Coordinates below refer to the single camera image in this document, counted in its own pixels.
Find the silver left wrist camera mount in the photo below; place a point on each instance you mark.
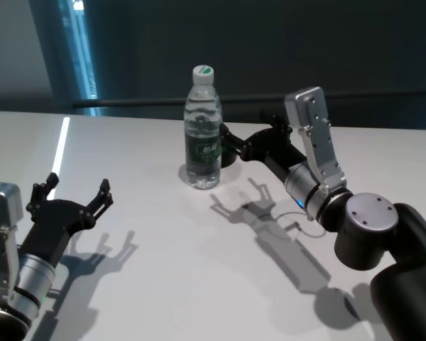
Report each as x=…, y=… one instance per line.
x=1, y=213

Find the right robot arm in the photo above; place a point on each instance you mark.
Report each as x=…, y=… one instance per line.
x=369, y=231

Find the clear water bottle green label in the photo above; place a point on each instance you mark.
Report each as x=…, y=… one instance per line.
x=203, y=142

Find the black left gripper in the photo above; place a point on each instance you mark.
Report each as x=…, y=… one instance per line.
x=57, y=223

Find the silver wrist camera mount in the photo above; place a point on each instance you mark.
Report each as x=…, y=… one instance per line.
x=316, y=135
x=1, y=213

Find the green YES button black base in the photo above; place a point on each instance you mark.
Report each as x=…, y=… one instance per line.
x=229, y=161

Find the bright window glass strip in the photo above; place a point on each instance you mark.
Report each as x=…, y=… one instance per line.
x=80, y=53

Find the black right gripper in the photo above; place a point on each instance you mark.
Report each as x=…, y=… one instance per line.
x=273, y=149

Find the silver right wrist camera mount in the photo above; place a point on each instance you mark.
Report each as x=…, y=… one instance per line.
x=316, y=135

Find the grey blind bottom rail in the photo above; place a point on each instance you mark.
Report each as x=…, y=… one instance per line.
x=145, y=102

